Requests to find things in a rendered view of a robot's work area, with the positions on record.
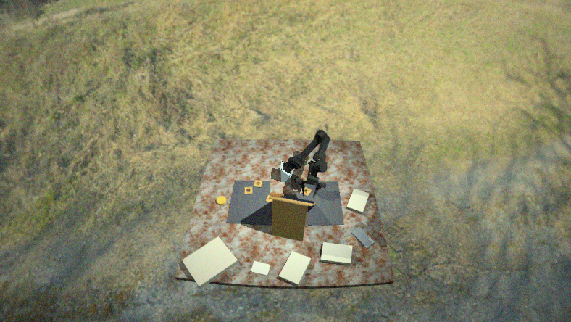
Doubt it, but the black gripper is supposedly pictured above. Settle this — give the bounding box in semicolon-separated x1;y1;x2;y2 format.
295;171;326;196

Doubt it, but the grey flat rectangular tile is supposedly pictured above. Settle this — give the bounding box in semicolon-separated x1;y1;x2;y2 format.
351;226;375;249

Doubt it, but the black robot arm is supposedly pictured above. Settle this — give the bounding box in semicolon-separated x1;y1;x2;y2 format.
283;130;331;184

